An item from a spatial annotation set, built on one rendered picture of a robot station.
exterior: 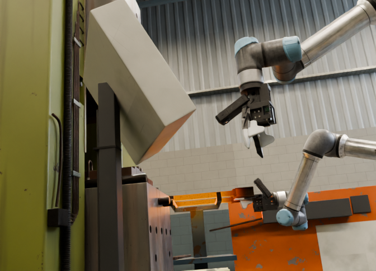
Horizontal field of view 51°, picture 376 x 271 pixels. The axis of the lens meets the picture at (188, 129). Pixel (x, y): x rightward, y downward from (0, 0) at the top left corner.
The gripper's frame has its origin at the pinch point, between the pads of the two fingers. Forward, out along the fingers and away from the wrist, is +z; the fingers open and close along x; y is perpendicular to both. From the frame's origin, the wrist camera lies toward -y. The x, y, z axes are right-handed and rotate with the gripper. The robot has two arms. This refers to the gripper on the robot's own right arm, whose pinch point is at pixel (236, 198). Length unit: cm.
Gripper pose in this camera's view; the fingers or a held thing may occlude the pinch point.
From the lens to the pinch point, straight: 202.9
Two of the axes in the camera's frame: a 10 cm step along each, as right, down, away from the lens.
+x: 0.5, 2.9, 9.6
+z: -10.0, 0.9, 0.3
